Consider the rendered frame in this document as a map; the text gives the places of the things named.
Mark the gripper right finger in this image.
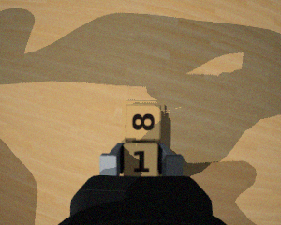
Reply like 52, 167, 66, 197
157, 143, 184, 176

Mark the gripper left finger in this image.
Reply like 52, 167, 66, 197
99, 142, 124, 176

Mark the tan calendar cube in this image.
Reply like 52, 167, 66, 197
124, 140, 158, 176
126, 104, 161, 140

